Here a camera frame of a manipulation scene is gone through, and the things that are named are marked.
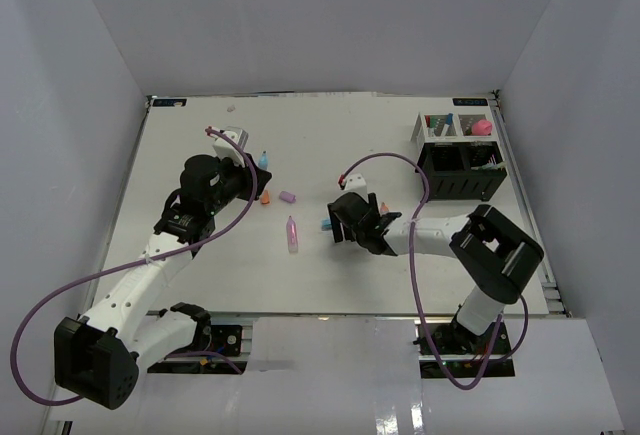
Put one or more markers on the black mesh organizer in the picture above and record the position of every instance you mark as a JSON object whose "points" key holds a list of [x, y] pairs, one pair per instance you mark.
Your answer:
{"points": [[454, 170]]}

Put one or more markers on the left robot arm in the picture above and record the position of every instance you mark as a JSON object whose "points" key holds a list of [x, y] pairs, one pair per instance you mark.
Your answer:
{"points": [[100, 355]]}

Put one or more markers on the blue table label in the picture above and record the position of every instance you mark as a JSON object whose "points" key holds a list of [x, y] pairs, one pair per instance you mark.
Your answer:
{"points": [[169, 102], [468, 102]]}

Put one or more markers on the blue stubby highlighter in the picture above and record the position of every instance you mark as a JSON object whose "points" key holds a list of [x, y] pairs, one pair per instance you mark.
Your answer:
{"points": [[263, 161]]}

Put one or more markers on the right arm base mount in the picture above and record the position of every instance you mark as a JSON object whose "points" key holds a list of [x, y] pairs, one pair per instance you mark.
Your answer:
{"points": [[463, 358]]}

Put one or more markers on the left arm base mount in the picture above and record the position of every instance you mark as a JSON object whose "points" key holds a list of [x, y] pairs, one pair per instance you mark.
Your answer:
{"points": [[230, 346]]}

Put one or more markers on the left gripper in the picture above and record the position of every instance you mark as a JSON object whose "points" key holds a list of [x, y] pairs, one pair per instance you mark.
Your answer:
{"points": [[246, 177]]}

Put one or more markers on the blue highlighter cap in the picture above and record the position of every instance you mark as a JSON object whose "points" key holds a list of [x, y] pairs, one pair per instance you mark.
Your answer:
{"points": [[325, 225]]}

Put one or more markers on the right blue table label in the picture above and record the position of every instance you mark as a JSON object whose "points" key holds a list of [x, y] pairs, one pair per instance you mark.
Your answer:
{"points": [[468, 102]]}

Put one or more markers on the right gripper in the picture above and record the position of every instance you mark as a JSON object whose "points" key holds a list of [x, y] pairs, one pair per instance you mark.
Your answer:
{"points": [[338, 228]]}

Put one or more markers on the left blue table label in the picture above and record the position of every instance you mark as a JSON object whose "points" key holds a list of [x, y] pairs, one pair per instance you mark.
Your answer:
{"points": [[169, 102]]}

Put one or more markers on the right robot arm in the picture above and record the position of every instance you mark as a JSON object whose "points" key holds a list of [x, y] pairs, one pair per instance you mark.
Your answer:
{"points": [[499, 257]]}

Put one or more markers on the purple highlighter cap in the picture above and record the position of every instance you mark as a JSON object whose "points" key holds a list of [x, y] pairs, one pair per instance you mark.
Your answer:
{"points": [[287, 197]]}

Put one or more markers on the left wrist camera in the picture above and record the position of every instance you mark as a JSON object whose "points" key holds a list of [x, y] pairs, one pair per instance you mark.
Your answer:
{"points": [[228, 143]]}

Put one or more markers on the white mesh organizer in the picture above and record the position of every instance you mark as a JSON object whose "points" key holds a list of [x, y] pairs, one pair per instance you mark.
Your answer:
{"points": [[459, 132]]}

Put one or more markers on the pink stubby highlighter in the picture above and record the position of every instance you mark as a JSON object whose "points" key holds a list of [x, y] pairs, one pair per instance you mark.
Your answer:
{"points": [[292, 235]]}

